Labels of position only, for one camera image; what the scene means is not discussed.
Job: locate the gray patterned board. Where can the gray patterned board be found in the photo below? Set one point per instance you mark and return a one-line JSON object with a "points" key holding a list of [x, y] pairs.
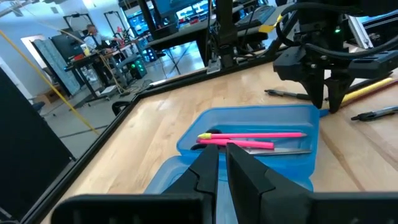
{"points": [[59, 68]]}

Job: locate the cardboard box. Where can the cardboard box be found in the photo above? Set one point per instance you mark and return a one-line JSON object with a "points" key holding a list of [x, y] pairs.
{"points": [[46, 98]]}

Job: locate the green-lit computer tower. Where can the green-lit computer tower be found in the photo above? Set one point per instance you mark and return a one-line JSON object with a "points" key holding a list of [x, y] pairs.
{"points": [[138, 68]]}

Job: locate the black clear-barrel pen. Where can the black clear-barrel pen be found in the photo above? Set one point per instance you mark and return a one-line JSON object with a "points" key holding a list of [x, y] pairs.
{"points": [[286, 93], [367, 116]]}

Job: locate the silver aluminium extrusion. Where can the silver aluminium extrusion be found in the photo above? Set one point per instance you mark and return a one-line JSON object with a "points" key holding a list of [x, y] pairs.
{"points": [[359, 31]]}

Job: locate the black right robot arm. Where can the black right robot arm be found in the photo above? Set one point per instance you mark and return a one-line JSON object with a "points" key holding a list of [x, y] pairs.
{"points": [[314, 21]]}

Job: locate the pink pencil with yellow cap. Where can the pink pencil with yellow cap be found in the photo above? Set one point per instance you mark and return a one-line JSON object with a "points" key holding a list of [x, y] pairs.
{"points": [[255, 135]]}

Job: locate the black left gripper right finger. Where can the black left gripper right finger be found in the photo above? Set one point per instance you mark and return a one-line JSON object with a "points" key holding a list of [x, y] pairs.
{"points": [[255, 196]]}

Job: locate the black keyboard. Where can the black keyboard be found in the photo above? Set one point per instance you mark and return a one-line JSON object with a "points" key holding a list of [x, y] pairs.
{"points": [[255, 17]]}

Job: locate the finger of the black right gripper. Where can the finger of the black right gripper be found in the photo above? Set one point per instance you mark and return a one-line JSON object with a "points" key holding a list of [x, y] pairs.
{"points": [[315, 90], [337, 91]]}

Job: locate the yellow tape tag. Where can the yellow tape tag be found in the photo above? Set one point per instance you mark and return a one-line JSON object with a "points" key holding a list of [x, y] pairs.
{"points": [[266, 28]]}

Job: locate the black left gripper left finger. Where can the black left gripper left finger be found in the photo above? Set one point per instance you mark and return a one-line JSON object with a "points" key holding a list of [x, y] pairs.
{"points": [[205, 177]]}

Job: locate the large monitor screen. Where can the large monitor screen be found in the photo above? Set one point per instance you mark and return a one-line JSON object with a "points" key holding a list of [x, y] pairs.
{"points": [[186, 9]]}

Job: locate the pink highlighter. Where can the pink highlighter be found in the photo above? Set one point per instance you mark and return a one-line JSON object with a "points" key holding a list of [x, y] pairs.
{"points": [[248, 144]]}

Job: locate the black office chair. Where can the black office chair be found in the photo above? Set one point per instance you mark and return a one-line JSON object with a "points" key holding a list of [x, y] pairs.
{"points": [[115, 107]]}

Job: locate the black workbench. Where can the black workbench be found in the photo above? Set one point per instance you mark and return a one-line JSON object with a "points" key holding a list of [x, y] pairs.
{"points": [[93, 57]]}

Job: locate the black partition panel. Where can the black partition panel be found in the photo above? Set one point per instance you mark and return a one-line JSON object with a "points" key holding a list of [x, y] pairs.
{"points": [[28, 140]]}

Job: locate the black desk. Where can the black desk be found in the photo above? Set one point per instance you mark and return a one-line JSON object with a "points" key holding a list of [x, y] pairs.
{"points": [[180, 37]]}

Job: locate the yellow highlighter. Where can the yellow highlighter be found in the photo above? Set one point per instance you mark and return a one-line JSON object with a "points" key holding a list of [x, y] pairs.
{"points": [[370, 89]]}

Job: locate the blue translucent plastic supply box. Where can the blue translucent plastic supply box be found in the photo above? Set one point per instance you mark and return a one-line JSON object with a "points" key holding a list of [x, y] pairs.
{"points": [[280, 121]]}

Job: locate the person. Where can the person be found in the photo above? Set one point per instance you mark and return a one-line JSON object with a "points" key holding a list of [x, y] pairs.
{"points": [[94, 39]]}

